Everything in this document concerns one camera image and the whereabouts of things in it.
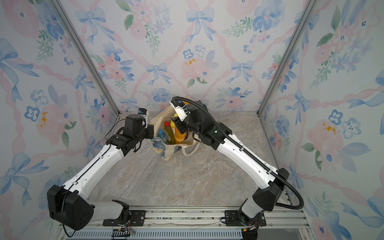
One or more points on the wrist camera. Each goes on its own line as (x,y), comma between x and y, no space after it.
(135,123)
(180,108)

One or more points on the orange bottle yellow cap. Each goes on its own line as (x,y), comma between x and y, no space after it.
(179,138)

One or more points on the aluminium corner post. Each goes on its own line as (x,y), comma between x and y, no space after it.
(64,19)
(291,47)

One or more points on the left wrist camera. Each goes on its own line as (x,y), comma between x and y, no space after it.
(135,123)

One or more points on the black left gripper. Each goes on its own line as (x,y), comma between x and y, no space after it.
(151,129)

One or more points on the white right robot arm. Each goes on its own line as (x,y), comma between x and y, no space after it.
(272,193)

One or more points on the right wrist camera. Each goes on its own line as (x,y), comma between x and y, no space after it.
(180,108)

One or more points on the cream canvas shopping bag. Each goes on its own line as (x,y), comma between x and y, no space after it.
(188,148)

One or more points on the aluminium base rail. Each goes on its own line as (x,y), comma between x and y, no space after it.
(195,223)

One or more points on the aluminium corner post right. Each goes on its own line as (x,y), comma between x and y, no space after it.
(291,47)

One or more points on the small blue bottle front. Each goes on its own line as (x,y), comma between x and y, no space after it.
(161,135)

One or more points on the green soap bottle red cap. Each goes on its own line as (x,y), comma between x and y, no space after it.
(169,134)

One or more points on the aluminium corner post left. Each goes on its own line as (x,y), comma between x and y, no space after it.
(64,19)

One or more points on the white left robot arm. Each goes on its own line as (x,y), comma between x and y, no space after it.
(68,204)

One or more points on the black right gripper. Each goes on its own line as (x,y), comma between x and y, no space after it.
(181,125)

